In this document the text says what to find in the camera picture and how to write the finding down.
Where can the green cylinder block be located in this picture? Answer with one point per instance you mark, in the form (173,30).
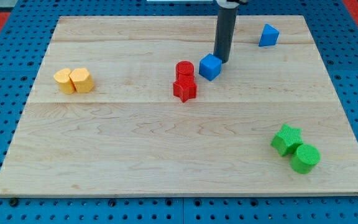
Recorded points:
(305,158)

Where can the light wooden board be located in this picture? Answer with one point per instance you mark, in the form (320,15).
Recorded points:
(131,137)

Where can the yellow hexagon block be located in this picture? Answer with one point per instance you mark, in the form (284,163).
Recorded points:
(82,80)

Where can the blue cube block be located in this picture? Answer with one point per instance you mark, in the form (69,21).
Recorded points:
(210,67)

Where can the yellow heart block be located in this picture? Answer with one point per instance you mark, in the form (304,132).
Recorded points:
(62,78)

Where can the red cylinder block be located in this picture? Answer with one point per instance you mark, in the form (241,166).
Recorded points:
(184,69)

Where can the green star block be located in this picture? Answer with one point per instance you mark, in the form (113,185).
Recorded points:
(286,140)

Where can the red star block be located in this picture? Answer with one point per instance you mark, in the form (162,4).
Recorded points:
(185,89)

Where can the blue triangle block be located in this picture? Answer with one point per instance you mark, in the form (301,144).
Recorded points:
(269,36)

